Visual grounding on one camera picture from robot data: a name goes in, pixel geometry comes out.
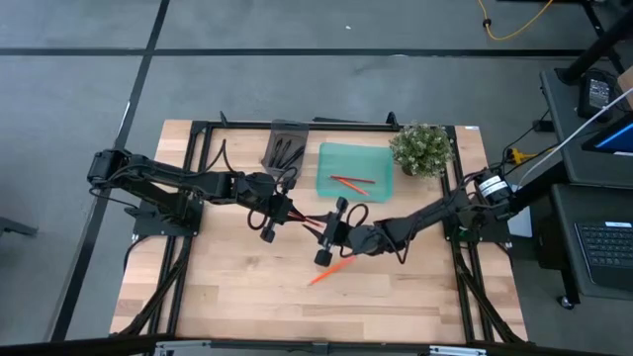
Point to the red pencil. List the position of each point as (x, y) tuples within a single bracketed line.
[(312, 221), (353, 179)]

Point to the teal translucent plastic bin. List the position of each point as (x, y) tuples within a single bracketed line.
[(356, 158)]

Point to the brown cardboard box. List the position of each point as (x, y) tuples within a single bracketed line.
[(627, 81)]

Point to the monitor with blue screen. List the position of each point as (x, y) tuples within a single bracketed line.
[(615, 138)]

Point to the black caster wheel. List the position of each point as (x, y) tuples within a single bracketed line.
[(567, 302)]

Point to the black work desk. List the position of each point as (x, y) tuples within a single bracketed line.
[(561, 109)]

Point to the small potted green plant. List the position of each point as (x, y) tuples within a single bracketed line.
[(420, 148)]

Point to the white and blue box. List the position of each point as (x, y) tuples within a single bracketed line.
[(520, 225)]

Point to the black stand leg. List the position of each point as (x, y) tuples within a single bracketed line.
[(593, 54)]

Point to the black power brick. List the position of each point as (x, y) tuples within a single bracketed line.
[(543, 126)]

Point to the black front rig beam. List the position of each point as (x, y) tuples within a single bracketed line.
[(59, 347)]

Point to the yellow plug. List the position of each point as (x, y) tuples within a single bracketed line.
[(516, 154)]

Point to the black power supply unit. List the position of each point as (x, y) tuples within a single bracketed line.
[(598, 94)]

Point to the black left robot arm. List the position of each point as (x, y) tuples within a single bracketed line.
[(163, 173)]

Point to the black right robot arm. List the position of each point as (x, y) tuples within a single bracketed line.
[(430, 215)]

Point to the black stand foot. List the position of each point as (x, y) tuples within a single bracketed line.
[(15, 227)]

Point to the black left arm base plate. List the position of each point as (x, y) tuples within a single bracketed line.
[(148, 228)]

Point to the black aluminium table frame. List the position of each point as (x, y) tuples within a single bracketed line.
[(346, 126)]

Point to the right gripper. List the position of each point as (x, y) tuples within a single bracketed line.
[(346, 237)]

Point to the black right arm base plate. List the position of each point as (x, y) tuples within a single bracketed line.
[(494, 235)]

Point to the black laptop keyboard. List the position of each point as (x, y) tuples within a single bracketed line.
[(608, 252)]

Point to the orange pencil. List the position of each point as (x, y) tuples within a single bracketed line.
[(357, 188), (329, 271)]

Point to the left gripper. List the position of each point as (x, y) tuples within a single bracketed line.
[(274, 203)]

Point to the silver metal bracket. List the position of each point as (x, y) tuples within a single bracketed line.
[(178, 348), (455, 351)]

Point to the grey translucent plastic bin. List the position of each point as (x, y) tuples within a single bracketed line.
[(289, 126)]

